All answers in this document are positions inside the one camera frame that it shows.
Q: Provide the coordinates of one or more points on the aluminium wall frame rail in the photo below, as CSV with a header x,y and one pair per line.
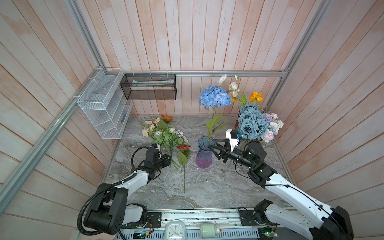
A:
x,y
48,52

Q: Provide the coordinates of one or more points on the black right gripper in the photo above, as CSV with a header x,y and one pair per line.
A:
x,y
226,151

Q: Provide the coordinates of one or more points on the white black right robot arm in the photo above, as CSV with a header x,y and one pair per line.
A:
x,y
297,201

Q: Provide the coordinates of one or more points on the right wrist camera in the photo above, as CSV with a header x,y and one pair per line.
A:
x,y
234,137

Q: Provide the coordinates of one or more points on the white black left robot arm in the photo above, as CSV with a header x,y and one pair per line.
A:
x,y
107,210

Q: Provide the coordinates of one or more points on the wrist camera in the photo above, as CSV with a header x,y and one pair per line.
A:
x,y
156,146
234,137

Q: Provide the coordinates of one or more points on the pale green cylinder device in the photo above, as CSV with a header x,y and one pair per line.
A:
x,y
209,231

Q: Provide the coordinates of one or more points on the red rose flower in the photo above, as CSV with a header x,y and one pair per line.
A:
x,y
183,158

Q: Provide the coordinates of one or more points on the white wire mesh shelf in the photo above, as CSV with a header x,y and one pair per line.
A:
x,y
104,103

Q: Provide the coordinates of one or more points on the white small-flower green bunch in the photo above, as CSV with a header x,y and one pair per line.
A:
x,y
165,136

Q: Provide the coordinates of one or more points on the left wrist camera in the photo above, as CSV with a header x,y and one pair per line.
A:
x,y
156,146

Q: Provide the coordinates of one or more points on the blue hydrangea flower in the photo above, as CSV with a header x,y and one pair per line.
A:
x,y
214,97

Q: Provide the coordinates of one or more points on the yellow poppy flower stem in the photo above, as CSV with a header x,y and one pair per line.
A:
x,y
244,100

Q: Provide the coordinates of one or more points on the white analog clock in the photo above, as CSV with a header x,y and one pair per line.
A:
x,y
175,230

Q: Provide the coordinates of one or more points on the pastel mixed flower bouquet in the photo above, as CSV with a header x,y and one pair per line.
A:
x,y
273,128

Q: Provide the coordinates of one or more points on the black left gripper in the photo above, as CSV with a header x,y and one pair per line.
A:
x,y
166,162

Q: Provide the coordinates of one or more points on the light blue rose bunch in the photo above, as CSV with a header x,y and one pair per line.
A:
x,y
251,122

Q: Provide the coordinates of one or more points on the black mesh wall basket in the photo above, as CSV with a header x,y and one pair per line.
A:
x,y
149,87

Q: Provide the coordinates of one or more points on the blue purple glass vase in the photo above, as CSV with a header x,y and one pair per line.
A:
x,y
204,155

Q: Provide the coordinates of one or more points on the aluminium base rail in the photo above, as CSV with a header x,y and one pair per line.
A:
x,y
221,224

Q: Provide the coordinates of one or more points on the orange gerbera flower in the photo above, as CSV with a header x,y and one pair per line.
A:
x,y
167,119

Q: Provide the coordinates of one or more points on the white ranunculus flower stem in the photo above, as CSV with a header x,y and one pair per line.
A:
x,y
233,86

